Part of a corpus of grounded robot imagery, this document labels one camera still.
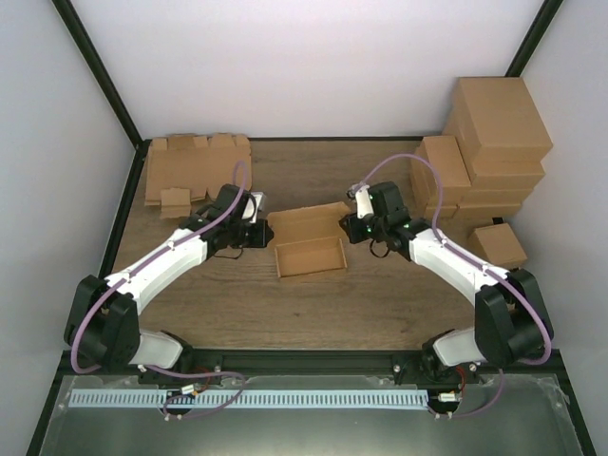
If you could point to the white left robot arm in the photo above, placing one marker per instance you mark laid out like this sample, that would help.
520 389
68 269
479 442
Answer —
103 328

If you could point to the small loose cardboard flap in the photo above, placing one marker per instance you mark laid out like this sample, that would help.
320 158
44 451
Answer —
175 203

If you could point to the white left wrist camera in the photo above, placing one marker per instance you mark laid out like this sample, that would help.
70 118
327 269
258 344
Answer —
255 203

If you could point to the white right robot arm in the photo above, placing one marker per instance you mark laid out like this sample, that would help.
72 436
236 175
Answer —
511 323

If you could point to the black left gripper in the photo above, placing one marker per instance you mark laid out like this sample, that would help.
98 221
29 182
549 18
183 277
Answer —
264 236

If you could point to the black frame post left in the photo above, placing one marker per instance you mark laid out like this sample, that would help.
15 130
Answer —
77 30

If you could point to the stack of flat cardboard blanks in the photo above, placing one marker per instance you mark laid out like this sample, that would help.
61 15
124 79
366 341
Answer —
200 164

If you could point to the large top cardboard box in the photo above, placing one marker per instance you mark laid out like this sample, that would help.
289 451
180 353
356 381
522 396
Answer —
494 119

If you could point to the black frame post right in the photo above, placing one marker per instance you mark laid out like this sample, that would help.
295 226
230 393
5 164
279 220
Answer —
533 37

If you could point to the brown cardboard box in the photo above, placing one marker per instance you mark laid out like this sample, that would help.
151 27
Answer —
308 242

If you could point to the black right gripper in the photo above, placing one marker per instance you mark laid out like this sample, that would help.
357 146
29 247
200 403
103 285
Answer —
352 233

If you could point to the small single cardboard box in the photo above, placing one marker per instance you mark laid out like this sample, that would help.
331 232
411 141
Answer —
498 245

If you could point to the light blue slotted cable duct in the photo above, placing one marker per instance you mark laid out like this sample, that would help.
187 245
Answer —
252 399

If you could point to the medium folded cardboard box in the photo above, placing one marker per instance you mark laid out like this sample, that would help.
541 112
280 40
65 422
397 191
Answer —
443 154

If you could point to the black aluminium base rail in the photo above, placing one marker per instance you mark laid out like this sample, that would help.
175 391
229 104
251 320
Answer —
403 367

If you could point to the black frame post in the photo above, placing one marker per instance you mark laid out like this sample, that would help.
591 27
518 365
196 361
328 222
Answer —
533 37
77 30

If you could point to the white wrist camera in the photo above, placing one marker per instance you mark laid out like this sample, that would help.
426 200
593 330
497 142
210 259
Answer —
360 194
255 203

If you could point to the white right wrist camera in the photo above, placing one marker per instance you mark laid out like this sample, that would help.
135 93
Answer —
360 194

